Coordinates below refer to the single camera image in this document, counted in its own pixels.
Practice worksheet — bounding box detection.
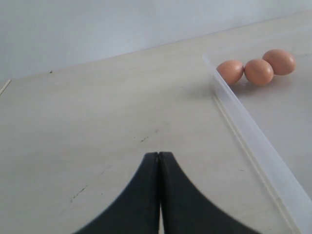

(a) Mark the brown egg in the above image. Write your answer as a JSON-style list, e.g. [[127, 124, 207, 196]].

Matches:
[[217, 60, 244, 85], [244, 59, 274, 86], [262, 49, 296, 76]]

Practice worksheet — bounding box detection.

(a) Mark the clear plastic bin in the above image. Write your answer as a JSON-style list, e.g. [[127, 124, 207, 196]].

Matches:
[[201, 31, 312, 234]]

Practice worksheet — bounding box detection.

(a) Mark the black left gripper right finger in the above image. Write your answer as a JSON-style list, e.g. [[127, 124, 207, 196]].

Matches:
[[158, 152, 258, 234]]

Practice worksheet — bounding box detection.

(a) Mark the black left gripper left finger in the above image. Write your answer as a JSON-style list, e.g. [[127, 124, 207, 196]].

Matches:
[[77, 153, 160, 234]]

